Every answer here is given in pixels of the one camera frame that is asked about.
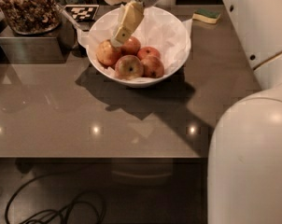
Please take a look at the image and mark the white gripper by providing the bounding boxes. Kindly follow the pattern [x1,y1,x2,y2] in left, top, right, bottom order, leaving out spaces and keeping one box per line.
[105,0,159,47]

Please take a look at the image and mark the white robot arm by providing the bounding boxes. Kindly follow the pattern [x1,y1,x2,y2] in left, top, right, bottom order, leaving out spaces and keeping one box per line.
[207,0,282,224]

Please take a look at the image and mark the back red apple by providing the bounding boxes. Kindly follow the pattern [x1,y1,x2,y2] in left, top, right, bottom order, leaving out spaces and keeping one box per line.
[120,36,141,55]

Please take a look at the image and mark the small red apple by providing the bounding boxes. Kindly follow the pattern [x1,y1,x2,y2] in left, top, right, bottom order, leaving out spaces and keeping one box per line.
[137,46,161,60]

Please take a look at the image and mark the white bowl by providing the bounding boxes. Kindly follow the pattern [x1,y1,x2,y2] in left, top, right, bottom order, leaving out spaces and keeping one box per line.
[85,5,192,89]

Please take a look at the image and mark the front yellow red apple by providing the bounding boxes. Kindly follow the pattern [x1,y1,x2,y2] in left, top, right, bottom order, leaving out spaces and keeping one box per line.
[115,55,144,80]

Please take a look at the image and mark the right front red apple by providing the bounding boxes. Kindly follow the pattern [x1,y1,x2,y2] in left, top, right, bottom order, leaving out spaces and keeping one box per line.
[141,56,164,78]

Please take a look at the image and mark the black white marker tag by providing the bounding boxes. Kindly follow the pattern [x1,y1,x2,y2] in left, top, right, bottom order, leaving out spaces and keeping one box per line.
[64,5,99,22]

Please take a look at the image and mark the white paper liner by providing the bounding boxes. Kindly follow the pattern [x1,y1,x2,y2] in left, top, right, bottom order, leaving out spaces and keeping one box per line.
[76,6,193,83]

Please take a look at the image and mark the grey metal box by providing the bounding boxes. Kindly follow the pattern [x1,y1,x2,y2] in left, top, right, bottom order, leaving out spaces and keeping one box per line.
[0,19,76,64]

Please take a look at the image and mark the yellow green sponge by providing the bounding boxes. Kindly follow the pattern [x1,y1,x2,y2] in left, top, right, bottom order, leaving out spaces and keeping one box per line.
[192,8,220,24]

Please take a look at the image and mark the glass jar of nuts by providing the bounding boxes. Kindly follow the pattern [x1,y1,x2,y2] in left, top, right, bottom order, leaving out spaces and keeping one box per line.
[0,0,61,35]

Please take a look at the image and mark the black floor cable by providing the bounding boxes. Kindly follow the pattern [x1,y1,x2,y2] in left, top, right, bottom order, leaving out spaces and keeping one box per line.
[4,171,106,224]

